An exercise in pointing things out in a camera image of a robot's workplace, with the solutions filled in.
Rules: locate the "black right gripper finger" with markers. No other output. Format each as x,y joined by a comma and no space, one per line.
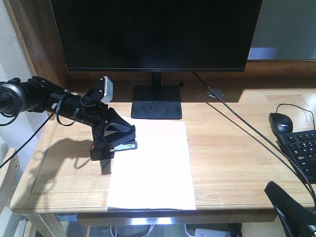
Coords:
297,221

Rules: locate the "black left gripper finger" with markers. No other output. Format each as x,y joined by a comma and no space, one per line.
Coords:
98,136
114,123

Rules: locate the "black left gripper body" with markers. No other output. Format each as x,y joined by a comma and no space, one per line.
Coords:
87,109

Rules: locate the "black stapler with orange label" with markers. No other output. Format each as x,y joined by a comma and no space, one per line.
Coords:
115,142

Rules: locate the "white paper sheet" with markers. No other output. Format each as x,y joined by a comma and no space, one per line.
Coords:
156,175

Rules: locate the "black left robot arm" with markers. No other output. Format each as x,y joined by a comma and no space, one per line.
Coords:
39,95

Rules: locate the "black keyboard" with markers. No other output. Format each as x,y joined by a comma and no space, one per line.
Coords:
300,147

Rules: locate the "black computer mouse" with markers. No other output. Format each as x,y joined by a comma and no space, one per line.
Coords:
280,123

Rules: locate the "grey cushioned wooden chair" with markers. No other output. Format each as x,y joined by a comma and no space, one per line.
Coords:
8,175

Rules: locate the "white power strip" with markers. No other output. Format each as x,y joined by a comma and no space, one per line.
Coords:
211,233

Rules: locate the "black computer monitor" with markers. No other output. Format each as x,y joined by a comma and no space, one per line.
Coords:
156,36

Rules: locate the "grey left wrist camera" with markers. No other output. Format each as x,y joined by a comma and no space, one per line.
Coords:
104,90

